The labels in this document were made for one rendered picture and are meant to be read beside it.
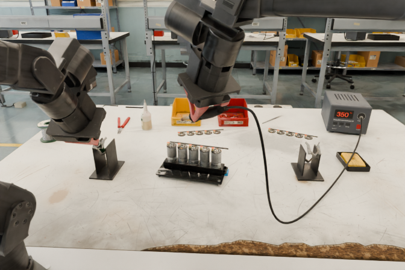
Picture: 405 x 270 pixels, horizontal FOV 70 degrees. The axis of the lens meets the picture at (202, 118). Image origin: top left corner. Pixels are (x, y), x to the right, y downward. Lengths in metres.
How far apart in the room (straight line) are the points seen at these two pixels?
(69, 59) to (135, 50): 4.73
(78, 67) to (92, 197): 0.29
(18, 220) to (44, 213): 0.19
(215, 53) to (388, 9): 0.22
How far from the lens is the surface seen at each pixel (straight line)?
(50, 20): 3.31
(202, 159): 0.69
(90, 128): 0.59
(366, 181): 0.79
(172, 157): 0.72
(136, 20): 5.19
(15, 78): 0.45
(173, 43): 2.97
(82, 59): 0.56
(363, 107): 0.98
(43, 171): 0.82
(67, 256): 0.58
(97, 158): 0.74
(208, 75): 0.48
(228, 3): 0.41
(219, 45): 0.44
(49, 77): 0.48
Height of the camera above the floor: 1.15
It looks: 23 degrees down
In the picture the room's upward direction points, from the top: straight up
